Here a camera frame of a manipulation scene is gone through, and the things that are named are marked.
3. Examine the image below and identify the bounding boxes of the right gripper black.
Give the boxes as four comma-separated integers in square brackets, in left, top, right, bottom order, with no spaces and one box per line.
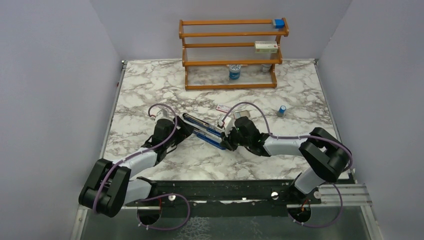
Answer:
[219,125,251,152]

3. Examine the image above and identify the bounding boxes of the blue stapler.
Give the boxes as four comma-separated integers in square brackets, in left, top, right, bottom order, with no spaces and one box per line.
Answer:
[182,112,226,150]

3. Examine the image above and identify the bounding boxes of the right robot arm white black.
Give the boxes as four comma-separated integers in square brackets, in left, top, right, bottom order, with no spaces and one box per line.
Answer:
[217,116,352,204]

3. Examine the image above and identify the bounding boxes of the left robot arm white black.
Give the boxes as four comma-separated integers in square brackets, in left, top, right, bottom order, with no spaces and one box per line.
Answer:
[78,116,194,218]

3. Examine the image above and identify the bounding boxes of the small blue capped cylinder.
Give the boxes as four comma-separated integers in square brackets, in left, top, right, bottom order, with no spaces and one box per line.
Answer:
[276,105,287,118]

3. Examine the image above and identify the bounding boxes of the blue white cup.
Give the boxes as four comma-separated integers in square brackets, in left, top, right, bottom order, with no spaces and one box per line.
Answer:
[228,64,242,80]

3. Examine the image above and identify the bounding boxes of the orange wooden shelf rack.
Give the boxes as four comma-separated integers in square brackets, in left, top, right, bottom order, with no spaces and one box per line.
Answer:
[178,17,290,91]

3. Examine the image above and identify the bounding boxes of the white small jar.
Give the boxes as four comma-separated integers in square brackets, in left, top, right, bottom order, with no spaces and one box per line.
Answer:
[261,64,272,73]

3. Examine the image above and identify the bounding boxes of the white green carton box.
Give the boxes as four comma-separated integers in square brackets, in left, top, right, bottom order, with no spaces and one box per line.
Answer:
[254,41,279,54]

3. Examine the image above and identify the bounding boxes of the blue box on top shelf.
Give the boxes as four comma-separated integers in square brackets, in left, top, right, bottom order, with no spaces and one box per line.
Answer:
[272,19,286,29]

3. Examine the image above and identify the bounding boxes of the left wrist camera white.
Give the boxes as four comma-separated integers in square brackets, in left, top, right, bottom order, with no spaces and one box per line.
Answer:
[155,109,169,121]

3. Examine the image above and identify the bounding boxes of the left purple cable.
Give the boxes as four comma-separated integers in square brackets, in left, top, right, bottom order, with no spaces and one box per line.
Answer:
[92,103,191,232]

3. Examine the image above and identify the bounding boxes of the purple cable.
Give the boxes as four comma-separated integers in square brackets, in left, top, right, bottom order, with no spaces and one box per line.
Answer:
[92,103,191,232]
[221,101,354,229]

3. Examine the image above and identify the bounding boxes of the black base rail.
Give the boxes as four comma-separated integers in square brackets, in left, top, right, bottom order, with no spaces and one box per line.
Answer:
[79,177,372,220]

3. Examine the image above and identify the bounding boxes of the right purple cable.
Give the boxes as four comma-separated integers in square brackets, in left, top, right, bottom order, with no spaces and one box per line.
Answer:
[221,101,354,229]

